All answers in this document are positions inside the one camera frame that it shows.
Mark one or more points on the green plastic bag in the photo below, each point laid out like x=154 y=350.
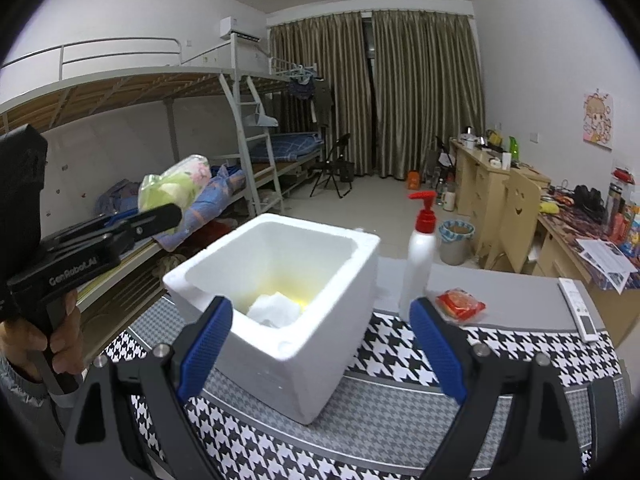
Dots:
x=175 y=180

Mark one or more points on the white remote control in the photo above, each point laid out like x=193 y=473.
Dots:
x=577 y=310

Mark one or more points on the light wooden desk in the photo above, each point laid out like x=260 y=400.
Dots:
x=480 y=185
x=555 y=255

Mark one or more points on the orange snack packet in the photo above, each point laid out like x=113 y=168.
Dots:
x=460 y=305

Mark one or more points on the white pump bottle red cap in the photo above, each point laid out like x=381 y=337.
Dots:
x=420 y=260

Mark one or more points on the white foam box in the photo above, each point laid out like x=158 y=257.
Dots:
x=320 y=360

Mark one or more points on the metal kettle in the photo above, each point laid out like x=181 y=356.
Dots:
x=469 y=137

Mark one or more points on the white metal bunk bed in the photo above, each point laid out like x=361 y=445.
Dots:
x=125 y=85
x=290 y=145

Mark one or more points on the houndstooth tablecloth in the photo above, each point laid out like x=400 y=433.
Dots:
x=390 y=410

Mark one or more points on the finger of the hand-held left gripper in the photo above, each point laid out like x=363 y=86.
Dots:
x=160 y=217
x=112 y=220

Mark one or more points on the hanging clothes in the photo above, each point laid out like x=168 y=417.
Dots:
x=305 y=90

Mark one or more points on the printed papers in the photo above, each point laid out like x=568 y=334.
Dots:
x=605 y=260

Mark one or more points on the wooden chair with smile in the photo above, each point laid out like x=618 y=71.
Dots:
x=515 y=215

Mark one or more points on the brown curtain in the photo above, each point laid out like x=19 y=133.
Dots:
x=345 y=95
x=430 y=95

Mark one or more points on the grey waste bin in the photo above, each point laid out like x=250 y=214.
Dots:
x=456 y=247

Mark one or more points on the black bag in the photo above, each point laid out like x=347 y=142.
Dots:
x=589 y=200

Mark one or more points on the orange floor container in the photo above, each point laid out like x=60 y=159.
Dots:
x=416 y=181

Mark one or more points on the person's left hand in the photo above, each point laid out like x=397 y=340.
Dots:
x=67 y=340

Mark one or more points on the white bunk bed ladder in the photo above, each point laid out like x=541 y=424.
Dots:
x=250 y=160

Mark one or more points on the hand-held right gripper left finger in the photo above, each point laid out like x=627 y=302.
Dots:
x=205 y=350

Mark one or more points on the white air conditioner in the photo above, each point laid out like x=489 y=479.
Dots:
x=240 y=30

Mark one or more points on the black folding chair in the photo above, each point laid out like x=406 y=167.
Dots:
x=332 y=165

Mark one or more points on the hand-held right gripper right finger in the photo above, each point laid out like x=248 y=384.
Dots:
x=437 y=350

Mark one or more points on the cartoon wall poster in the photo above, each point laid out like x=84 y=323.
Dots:
x=598 y=120

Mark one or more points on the red bundle under bed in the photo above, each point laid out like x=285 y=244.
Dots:
x=210 y=232

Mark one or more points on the person's left forearm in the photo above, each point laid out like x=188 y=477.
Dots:
x=20 y=395

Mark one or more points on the blue quilt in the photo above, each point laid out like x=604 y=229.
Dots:
x=210 y=200

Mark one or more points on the yellow object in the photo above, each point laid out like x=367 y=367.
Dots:
x=549 y=207

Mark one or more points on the white jug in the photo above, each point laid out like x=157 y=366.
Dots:
x=449 y=201

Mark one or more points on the green spray bottle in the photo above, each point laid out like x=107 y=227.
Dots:
x=514 y=149

